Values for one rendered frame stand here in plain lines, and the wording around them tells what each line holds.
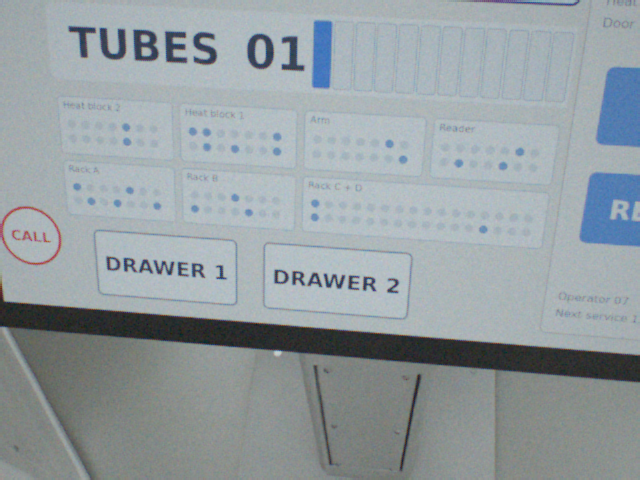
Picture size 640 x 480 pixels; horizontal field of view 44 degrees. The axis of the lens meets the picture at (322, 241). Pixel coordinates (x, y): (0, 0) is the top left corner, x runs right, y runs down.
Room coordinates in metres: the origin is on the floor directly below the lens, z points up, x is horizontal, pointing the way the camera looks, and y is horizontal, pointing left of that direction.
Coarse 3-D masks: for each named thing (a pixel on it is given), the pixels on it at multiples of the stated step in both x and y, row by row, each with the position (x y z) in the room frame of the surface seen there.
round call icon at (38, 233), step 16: (0, 208) 0.27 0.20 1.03; (16, 208) 0.27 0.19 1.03; (32, 208) 0.27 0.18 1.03; (48, 208) 0.27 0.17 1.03; (0, 224) 0.27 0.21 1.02; (16, 224) 0.27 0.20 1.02; (32, 224) 0.27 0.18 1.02; (48, 224) 0.26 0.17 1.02; (0, 240) 0.26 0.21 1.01; (16, 240) 0.26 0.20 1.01; (32, 240) 0.26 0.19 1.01; (48, 240) 0.26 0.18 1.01; (16, 256) 0.25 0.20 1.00; (32, 256) 0.25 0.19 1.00; (48, 256) 0.25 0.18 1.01; (64, 256) 0.25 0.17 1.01
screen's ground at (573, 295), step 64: (0, 0) 0.35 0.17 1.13; (64, 0) 0.35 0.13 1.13; (128, 0) 0.34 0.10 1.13; (192, 0) 0.33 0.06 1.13; (256, 0) 0.33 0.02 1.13; (320, 0) 0.32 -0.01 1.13; (384, 0) 0.32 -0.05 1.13; (0, 64) 0.33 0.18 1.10; (64, 64) 0.32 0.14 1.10; (128, 64) 0.32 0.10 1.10; (192, 64) 0.31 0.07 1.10; (576, 64) 0.28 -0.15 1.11; (0, 128) 0.31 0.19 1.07; (576, 128) 0.26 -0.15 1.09; (0, 192) 0.28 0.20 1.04; (576, 192) 0.23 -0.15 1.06; (0, 256) 0.25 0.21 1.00; (256, 256) 0.23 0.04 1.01; (448, 256) 0.21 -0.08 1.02; (512, 256) 0.21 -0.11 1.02; (576, 256) 0.20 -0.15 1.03; (256, 320) 0.20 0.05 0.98; (320, 320) 0.20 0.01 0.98; (384, 320) 0.19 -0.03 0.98; (448, 320) 0.19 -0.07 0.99; (512, 320) 0.18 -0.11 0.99; (576, 320) 0.18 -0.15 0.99
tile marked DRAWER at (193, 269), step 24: (96, 240) 0.25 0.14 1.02; (120, 240) 0.25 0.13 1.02; (144, 240) 0.25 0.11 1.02; (168, 240) 0.25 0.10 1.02; (192, 240) 0.24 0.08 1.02; (216, 240) 0.24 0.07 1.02; (96, 264) 0.24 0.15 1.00; (120, 264) 0.24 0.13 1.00; (144, 264) 0.24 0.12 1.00; (168, 264) 0.24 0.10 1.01; (192, 264) 0.23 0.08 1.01; (216, 264) 0.23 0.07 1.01; (120, 288) 0.23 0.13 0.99; (144, 288) 0.23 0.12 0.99; (168, 288) 0.22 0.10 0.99; (192, 288) 0.22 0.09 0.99; (216, 288) 0.22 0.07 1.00
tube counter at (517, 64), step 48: (288, 48) 0.31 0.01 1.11; (336, 48) 0.31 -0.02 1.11; (384, 48) 0.30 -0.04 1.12; (432, 48) 0.30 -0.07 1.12; (480, 48) 0.29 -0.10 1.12; (528, 48) 0.29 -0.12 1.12; (384, 96) 0.28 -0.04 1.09; (432, 96) 0.28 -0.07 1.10; (480, 96) 0.28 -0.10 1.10; (528, 96) 0.27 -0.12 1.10
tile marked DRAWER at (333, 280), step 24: (264, 264) 0.23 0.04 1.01; (288, 264) 0.22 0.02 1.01; (312, 264) 0.22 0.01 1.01; (336, 264) 0.22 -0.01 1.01; (360, 264) 0.22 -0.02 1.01; (384, 264) 0.22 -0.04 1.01; (408, 264) 0.21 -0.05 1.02; (264, 288) 0.22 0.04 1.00; (288, 288) 0.21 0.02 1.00; (312, 288) 0.21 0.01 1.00; (336, 288) 0.21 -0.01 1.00; (360, 288) 0.21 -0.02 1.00; (384, 288) 0.21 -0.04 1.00; (408, 288) 0.20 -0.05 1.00; (312, 312) 0.20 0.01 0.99; (336, 312) 0.20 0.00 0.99; (360, 312) 0.20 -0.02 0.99; (384, 312) 0.20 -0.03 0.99; (408, 312) 0.19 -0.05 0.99
